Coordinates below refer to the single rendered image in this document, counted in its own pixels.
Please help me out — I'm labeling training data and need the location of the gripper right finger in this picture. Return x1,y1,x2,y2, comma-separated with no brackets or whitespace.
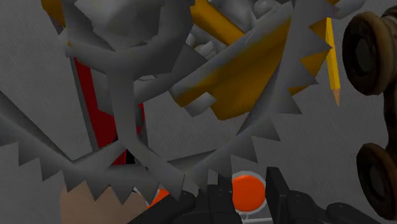
265,167,383,224

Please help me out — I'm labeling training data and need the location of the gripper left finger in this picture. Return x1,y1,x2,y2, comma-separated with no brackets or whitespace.
127,183,243,224

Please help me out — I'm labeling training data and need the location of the orange white-rimmed round object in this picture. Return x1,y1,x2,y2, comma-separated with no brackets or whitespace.
230,171,268,216
133,186,171,209

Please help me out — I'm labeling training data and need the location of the beige flat block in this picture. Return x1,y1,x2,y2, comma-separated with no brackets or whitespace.
59,181,150,224

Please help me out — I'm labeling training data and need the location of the grey yellow red spiky figure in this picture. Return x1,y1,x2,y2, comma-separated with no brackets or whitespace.
0,0,366,206

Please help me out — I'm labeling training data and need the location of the yellow pencil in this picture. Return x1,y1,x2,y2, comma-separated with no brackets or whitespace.
324,17,342,107

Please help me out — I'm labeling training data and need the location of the dark brown dumbbell-shaped object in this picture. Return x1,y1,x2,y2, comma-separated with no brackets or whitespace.
342,5,397,221

